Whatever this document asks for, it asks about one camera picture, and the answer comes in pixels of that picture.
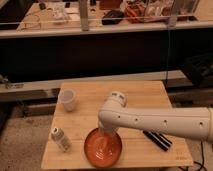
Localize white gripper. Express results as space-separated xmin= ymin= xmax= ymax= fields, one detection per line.
xmin=98 ymin=122 xmax=118 ymax=136

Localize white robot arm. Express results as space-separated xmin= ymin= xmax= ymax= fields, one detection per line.
xmin=98 ymin=91 xmax=213 ymax=144

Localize orange ceramic bowl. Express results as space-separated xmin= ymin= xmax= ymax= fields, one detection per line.
xmin=84 ymin=128 xmax=122 ymax=168

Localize black striped box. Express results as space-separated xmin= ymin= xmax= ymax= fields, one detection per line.
xmin=143 ymin=131 xmax=172 ymax=151

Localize white plastic cup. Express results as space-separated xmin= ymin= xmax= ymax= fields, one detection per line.
xmin=58 ymin=90 xmax=76 ymax=112

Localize small white bottle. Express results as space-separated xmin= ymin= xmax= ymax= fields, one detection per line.
xmin=51 ymin=127 xmax=71 ymax=152

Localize black crate at right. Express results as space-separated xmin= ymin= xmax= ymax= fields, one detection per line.
xmin=181 ymin=53 xmax=213 ymax=87

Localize black bag on bench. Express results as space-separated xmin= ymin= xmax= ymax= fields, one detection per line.
xmin=102 ymin=10 xmax=124 ymax=25

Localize red tool on bench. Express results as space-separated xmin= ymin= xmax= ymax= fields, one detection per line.
xmin=124 ymin=4 xmax=145 ymax=23

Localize grey metal post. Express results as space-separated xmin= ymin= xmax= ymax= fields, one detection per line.
xmin=79 ymin=0 xmax=89 ymax=31

